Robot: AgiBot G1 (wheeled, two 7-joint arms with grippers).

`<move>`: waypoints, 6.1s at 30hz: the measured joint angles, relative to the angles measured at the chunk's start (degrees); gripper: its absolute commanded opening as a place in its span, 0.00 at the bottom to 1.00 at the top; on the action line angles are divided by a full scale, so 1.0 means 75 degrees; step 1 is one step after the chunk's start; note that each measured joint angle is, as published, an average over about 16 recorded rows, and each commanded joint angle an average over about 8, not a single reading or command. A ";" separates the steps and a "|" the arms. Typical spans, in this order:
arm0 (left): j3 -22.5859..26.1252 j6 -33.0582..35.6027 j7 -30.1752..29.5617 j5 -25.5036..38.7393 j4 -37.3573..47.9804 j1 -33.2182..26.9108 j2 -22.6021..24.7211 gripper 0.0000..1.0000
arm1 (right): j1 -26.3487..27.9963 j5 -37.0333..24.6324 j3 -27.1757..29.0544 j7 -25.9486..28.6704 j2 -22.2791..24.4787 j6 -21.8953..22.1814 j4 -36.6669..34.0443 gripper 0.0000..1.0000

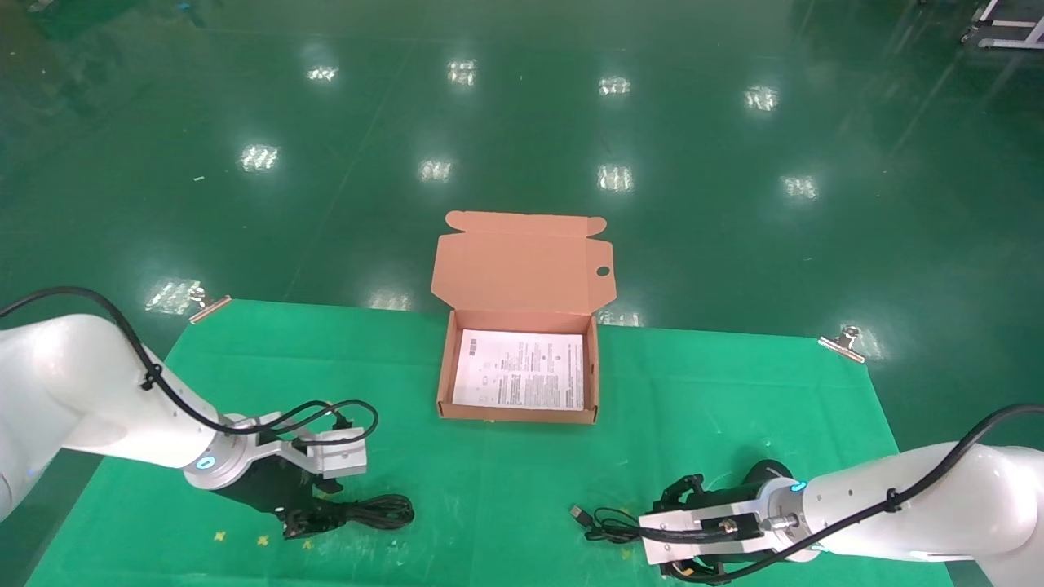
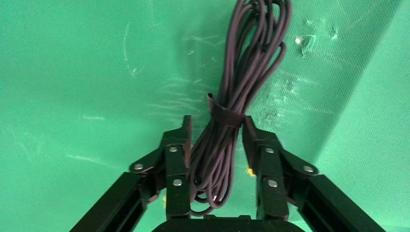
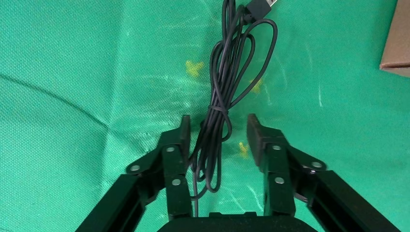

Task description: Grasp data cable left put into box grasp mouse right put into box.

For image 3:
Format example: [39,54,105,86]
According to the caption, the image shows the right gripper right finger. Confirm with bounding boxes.
[246,113,402,232]

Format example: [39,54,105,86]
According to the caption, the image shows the green table cloth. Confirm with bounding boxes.
[0,0,410,232]

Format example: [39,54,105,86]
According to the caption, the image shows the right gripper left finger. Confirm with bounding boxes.
[75,115,193,232]

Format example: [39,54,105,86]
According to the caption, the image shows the black mouse with cable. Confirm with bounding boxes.
[188,0,279,219]

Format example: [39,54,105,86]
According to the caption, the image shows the orange cardboard box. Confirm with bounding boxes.
[379,0,410,78]

